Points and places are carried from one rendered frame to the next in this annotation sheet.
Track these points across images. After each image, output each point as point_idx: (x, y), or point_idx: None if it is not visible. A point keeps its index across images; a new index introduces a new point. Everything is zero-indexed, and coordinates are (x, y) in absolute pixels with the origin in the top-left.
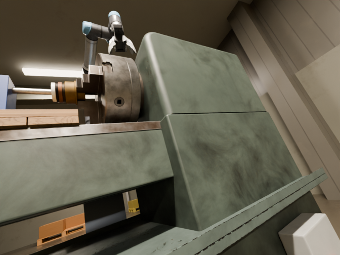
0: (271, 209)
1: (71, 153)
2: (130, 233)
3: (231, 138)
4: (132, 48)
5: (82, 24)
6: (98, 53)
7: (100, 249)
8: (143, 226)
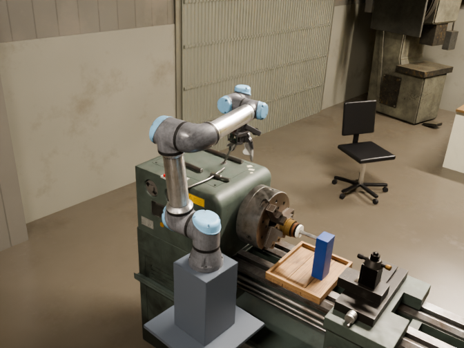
0: None
1: None
2: (252, 305)
3: None
4: (235, 146)
5: (266, 108)
6: (287, 196)
7: (271, 309)
8: (242, 303)
